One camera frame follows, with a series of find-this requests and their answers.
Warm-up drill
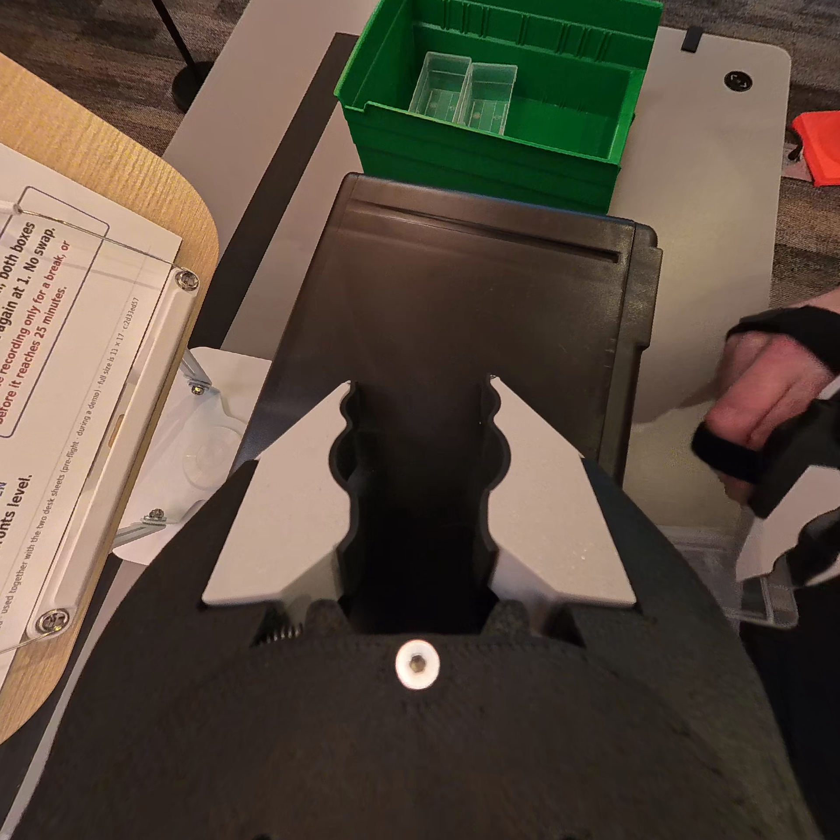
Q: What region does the clear acrylic sheet holder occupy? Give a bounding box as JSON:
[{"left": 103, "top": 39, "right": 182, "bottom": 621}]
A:
[{"left": 0, "top": 185, "right": 199, "bottom": 651}]

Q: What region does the person's right hand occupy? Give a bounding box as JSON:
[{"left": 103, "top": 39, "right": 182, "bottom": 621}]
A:
[{"left": 707, "top": 289, "right": 840, "bottom": 505}]

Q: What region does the black pole stand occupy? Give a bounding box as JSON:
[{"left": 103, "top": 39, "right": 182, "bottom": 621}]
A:
[{"left": 151, "top": 0, "right": 214, "bottom": 112}]

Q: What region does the light wooden board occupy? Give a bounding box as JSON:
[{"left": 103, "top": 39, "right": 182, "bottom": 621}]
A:
[{"left": 0, "top": 52, "right": 221, "bottom": 746}]

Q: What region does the orange fabric object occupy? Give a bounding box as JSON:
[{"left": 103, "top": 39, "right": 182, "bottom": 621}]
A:
[{"left": 789, "top": 110, "right": 840, "bottom": 188}]

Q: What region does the clear plastic drawer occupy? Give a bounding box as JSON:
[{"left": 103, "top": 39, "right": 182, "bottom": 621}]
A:
[
  {"left": 656, "top": 524, "right": 800, "bottom": 631},
  {"left": 459, "top": 62, "right": 521, "bottom": 135},
  {"left": 408, "top": 51, "right": 473, "bottom": 123}
]

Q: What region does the green plastic bin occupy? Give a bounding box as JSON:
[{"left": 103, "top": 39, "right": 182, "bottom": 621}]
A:
[{"left": 333, "top": 0, "right": 665, "bottom": 214}]

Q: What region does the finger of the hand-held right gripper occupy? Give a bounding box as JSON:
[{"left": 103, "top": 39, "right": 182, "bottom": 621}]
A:
[
  {"left": 735, "top": 466, "right": 840, "bottom": 584},
  {"left": 786, "top": 508, "right": 840, "bottom": 589}
]

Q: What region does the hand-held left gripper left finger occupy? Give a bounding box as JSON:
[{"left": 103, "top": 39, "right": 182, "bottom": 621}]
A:
[{"left": 201, "top": 381, "right": 361, "bottom": 608}]

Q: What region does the black drawer cabinet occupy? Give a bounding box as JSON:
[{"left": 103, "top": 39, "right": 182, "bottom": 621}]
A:
[{"left": 239, "top": 172, "right": 662, "bottom": 634}]

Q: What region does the small metal bracket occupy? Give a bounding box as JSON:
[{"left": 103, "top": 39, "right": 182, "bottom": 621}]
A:
[
  {"left": 117, "top": 505, "right": 170, "bottom": 543},
  {"left": 178, "top": 348, "right": 212, "bottom": 396}
]

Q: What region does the white printed instruction sheet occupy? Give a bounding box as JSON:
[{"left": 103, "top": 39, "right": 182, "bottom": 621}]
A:
[{"left": 0, "top": 141, "right": 183, "bottom": 686}]

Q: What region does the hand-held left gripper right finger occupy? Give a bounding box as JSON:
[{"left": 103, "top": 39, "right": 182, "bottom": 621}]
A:
[{"left": 482, "top": 374, "right": 637, "bottom": 634}]

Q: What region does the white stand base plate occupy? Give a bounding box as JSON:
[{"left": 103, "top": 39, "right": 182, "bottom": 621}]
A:
[{"left": 112, "top": 344, "right": 275, "bottom": 563}]

